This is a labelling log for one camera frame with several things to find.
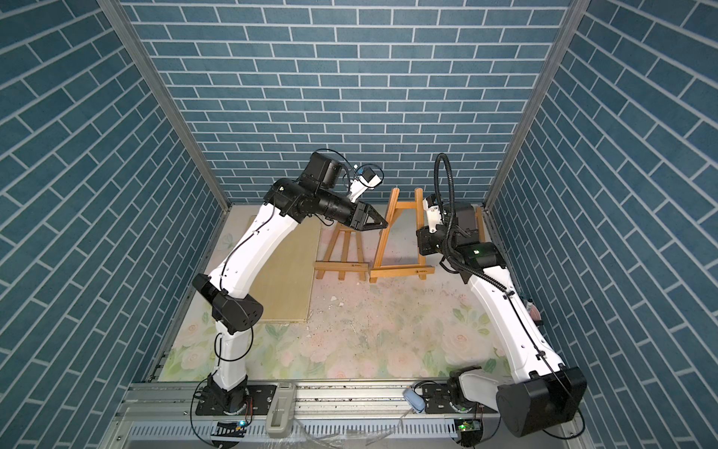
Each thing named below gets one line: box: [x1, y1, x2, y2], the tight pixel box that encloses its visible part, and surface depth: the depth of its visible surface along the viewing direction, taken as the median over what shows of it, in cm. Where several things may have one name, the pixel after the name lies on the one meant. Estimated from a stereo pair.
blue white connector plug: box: [402, 387, 426, 415], surface depth 74 cm
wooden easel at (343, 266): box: [314, 221, 370, 282], surface depth 102 cm
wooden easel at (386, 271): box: [369, 188, 435, 284], surface depth 76 cm
